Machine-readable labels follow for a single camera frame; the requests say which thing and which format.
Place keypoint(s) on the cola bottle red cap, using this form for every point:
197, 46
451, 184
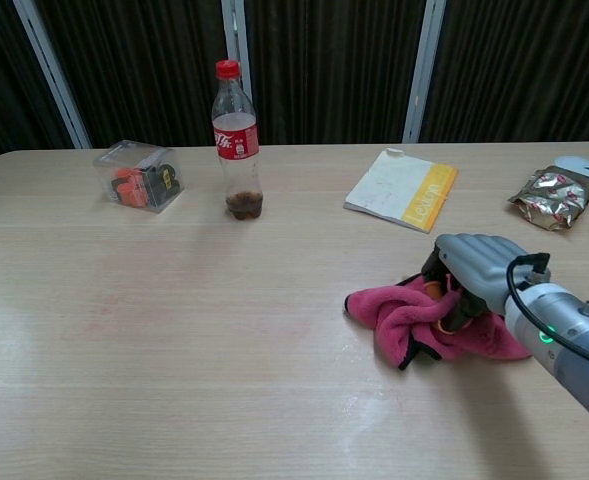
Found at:
236, 145

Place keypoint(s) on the black fabric partition panel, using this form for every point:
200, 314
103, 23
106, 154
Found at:
4, 75
324, 65
139, 65
524, 65

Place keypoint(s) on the clear plastic box orange items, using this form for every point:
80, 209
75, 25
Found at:
139, 182

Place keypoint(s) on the pink cloth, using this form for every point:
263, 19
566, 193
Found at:
399, 315

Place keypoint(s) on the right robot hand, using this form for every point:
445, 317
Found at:
479, 260

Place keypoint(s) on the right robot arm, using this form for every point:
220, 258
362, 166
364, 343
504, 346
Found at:
574, 360

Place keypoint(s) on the gold foil snack packet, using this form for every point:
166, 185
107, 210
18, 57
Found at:
554, 197

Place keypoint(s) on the white yellow notebook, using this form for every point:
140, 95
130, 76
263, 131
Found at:
394, 185

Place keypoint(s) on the silver partition post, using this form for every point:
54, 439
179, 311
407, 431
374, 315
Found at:
424, 70
49, 60
236, 30

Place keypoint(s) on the white round lid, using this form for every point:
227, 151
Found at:
576, 162

